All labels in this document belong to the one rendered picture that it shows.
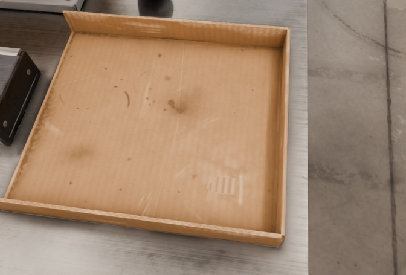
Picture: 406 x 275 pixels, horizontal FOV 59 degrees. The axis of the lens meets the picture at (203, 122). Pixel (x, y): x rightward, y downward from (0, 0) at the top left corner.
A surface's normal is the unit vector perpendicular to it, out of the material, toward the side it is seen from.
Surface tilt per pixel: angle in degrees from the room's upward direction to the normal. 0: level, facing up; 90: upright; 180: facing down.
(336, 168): 0
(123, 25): 90
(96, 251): 0
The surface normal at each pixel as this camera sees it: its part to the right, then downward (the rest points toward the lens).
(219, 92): -0.04, -0.48
